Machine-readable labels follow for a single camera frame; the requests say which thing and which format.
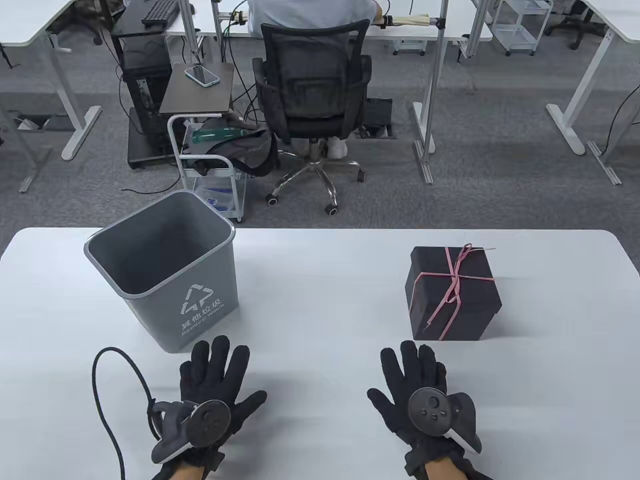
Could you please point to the dark brown side table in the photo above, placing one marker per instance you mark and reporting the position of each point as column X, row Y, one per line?
column 200, row 100

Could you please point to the black gift box lid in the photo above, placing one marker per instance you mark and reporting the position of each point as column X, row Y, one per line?
column 430, row 262

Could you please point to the person's right hand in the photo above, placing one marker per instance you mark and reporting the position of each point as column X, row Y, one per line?
column 410, row 370

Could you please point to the white office desk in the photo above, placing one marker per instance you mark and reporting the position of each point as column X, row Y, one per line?
column 25, row 20
column 465, row 30
column 620, row 15

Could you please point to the person's right forearm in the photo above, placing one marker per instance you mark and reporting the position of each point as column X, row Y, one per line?
column 442, row 472

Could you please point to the black mesh office chair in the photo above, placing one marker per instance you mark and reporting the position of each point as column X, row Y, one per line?
column 310, row 90

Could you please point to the aluminium frame post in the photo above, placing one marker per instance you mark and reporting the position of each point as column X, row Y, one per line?
column 607, row 170
column 435, row 75
column 217, row 35
column 32, row 172

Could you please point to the pink ribbon bow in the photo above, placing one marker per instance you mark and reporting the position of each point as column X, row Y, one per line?
column 456, row 274

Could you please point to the black gift box base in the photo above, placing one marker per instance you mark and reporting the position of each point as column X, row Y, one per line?
column 470, row 330

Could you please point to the beige rolled bundle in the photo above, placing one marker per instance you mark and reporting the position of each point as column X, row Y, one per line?
column 410, row 20

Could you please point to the black computer tower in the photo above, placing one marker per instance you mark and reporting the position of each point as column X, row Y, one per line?
column 145, row 75

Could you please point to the black floor socket box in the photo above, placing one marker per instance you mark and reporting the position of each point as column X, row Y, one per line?
column 377, row 112

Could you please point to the smartphone in blue case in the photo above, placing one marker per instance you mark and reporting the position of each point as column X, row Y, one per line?
column 202, row 76

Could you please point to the person's left hand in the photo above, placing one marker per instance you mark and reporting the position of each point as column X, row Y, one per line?
column 215, row 370

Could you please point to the black and white hand controller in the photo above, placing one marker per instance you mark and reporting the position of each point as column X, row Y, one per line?
column 210, row 422
column 430, row 412

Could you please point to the green bottle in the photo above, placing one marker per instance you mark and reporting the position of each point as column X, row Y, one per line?
column 215, row 134

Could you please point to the white rolling cart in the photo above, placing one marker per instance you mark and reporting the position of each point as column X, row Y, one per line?
column 234, row 192

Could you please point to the white drawer unit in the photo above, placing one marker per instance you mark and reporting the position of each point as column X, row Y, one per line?
column 407, row 46

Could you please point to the grey backpack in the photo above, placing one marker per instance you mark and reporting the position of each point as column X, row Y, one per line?
column 245, row 145

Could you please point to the black keyboard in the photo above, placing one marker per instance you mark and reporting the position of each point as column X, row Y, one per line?
column 160, row 12

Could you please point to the grey plastic trash bin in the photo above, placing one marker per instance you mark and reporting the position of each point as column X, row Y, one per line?
column 165, row 240

